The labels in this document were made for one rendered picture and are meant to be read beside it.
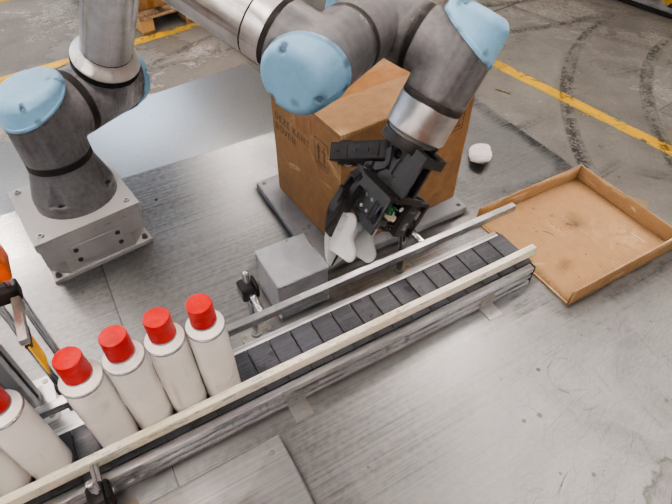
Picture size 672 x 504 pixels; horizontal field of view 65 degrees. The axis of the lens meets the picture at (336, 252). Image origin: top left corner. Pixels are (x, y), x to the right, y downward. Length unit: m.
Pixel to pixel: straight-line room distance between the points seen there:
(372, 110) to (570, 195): 0.56
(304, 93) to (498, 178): 0.84
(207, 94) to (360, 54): 1.07
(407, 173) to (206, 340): 0.32
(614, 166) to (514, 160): 1.65
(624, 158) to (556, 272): 2.00
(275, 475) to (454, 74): 0.55
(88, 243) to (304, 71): 0.69
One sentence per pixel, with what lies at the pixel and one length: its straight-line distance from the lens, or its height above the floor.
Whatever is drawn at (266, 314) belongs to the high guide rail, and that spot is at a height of 0.96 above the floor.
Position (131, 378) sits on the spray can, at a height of 1.03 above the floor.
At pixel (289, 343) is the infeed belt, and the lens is 0.86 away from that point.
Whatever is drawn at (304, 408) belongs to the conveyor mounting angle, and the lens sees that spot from 0.85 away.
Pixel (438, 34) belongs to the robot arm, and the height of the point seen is 1.35.
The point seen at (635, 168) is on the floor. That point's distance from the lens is 3.01.
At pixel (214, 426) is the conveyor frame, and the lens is 0.81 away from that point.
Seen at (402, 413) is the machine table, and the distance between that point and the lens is 0.86.
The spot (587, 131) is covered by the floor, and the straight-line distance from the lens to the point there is 3.18.
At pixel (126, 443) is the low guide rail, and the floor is 0.91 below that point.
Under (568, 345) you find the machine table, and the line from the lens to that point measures 1.00.
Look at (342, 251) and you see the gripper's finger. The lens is 0.68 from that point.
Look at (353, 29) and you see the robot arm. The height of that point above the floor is 1.38.
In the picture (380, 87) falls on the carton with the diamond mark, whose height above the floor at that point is 1.12.
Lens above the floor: 1.60
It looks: 47 degrees down
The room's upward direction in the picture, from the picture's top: straight up
